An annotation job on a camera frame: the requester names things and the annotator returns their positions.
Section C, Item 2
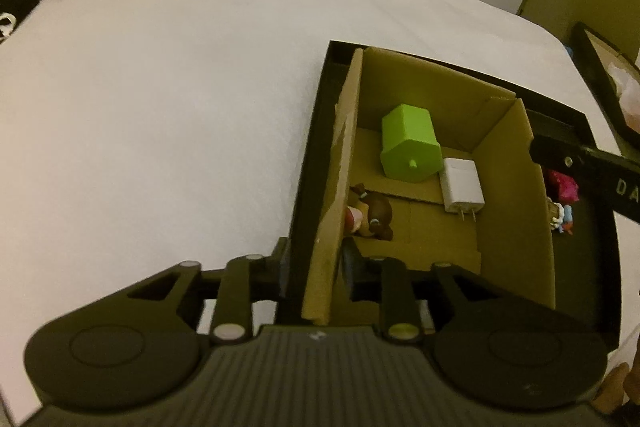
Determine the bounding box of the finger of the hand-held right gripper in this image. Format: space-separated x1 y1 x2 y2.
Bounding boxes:
529 134 588 198

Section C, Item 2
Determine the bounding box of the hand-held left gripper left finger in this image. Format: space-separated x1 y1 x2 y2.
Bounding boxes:
125 237 292 343

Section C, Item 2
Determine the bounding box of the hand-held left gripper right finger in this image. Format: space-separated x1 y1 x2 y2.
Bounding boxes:
341 239 507 343

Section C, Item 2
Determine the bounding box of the pink figurine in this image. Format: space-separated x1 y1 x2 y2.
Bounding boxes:
545 168 580 204

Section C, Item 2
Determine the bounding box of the brown-haired doll figurine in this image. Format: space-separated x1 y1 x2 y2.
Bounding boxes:
345 184 395 242

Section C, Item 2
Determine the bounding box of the blue and red figurine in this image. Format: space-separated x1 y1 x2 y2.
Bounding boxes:
547 202 575 236

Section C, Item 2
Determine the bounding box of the brown cardboard box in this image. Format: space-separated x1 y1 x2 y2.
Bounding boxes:
300 47 557 326

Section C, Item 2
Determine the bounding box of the black tray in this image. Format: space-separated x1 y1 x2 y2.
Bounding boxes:
277 39 624 359

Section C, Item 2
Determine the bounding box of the white charger plug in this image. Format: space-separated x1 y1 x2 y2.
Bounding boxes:
440 157 486 224

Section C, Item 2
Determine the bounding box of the green hexagonal block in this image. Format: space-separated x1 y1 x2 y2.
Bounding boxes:
381 104 445 183

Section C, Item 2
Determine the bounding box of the person's right hand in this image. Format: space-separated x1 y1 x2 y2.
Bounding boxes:
594 361 640 417

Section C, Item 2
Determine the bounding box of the white plastic bag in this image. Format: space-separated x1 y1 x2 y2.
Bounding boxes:
607 61 640 134

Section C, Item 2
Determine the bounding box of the black shallow box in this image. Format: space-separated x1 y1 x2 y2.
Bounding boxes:
570 22 640 148

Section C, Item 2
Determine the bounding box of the black cloth with white print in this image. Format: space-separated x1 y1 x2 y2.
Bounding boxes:
0 0 47 44

